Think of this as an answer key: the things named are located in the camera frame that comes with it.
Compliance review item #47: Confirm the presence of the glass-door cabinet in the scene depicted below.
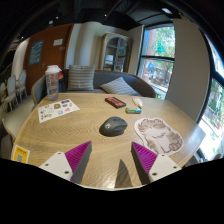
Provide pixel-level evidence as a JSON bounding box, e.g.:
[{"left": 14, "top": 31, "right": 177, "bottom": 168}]
[{"left": 98, "top": 31, "right": 133, "bottom": 74}]

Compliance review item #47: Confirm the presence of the clear shaker bottle white lid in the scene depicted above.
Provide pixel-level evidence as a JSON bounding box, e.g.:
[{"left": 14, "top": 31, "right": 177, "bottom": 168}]
[{"left": 44, "top": 64, "right": 63, "bottom": 102}]

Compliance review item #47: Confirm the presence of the white paper sign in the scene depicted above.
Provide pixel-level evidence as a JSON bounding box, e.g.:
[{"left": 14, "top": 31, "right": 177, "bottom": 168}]
[{"left": 52, "top": 38, "right": 64, "bottom": 47}]

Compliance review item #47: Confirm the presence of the cat-shaped mouse pad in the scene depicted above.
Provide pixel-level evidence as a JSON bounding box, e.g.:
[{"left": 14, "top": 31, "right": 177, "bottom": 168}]
[{"left": 133, "top": 116, "right": 185, "bottom": 156}]

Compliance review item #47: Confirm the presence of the striped cushion with white stripes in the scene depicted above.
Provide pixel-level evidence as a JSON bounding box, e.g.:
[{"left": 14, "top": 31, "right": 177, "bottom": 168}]
[{"left": 99, "top": 76, "right": 141, "bottom": 97}]

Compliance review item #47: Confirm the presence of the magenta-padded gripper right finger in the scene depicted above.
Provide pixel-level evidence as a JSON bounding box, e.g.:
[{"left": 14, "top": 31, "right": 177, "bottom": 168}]
[{"left": 130, "top": 141, "right": 183, "bottom": 186}]

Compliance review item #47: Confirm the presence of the black box with red print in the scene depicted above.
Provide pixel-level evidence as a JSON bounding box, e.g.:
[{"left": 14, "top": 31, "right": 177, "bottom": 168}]
[{"left": 104, "top": 96, "right": 127, "bottom": 109}]

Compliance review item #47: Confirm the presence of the black-framed side window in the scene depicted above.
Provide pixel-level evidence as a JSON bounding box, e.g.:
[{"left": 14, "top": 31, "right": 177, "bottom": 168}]
[{"left": 196, "top": 36, "right": 224, "bottom": 163}]

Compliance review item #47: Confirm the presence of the brown wooden door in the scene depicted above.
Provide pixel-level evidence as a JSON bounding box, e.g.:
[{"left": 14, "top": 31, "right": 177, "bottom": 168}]
[{"left": 23, "top": 23, "right": 74, "bottom": 96}]

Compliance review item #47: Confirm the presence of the yellow square sticker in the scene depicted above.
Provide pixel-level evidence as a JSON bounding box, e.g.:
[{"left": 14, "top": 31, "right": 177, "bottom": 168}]
[{"left": 11, "top": 144, "right": 31, "bottom": 165}]

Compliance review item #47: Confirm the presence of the group of white chairs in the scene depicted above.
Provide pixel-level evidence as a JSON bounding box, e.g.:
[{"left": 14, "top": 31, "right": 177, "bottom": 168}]
[{"left": 0, "top": 69, "right": 28, "bottom": 113}]

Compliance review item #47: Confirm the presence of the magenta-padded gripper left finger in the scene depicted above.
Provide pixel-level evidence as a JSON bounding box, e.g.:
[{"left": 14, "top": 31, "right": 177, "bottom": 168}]
[{"left": 39, "top": 140, "right": 93, "bottom": 185}]

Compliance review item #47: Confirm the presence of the dark grey computer mouse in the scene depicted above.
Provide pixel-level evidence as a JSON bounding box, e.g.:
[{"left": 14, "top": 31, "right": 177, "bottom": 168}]
[{"left": 98, "top": 116, "right": 129, "bottom": 138}]

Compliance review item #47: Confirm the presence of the striped square cushion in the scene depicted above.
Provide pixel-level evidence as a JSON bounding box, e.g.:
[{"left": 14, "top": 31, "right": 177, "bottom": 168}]
[{"left": 66, "top": 64, "right": 96, "bottom": 92}]

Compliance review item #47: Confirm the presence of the grey curved sofa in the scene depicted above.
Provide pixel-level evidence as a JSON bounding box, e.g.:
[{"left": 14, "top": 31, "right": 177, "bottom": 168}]
[{"left": 30, "top": 69, "right": 157, "bottom": 106}]

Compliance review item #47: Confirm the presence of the black bag with orange top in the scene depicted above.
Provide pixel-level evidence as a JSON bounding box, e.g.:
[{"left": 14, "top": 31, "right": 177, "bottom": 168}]
[{"left": 58, "top": 70, "right": 68, "bottom": 94}]

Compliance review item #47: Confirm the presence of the blue poster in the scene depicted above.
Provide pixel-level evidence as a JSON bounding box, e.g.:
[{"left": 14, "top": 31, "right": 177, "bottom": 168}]
[{"left": 27, "top": 39, "right": 45, "bottom": 66}]

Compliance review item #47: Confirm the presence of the white tube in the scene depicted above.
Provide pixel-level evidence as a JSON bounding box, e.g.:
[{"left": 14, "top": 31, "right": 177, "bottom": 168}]
[{"left": 131, "top": 95, "right": 144, "bottom": 109}]

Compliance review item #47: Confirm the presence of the white sticker sheet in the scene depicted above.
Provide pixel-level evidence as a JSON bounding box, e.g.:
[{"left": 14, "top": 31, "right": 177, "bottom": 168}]
[{"left": 37, "top": 98, "right": 81, "bottom": 124}]

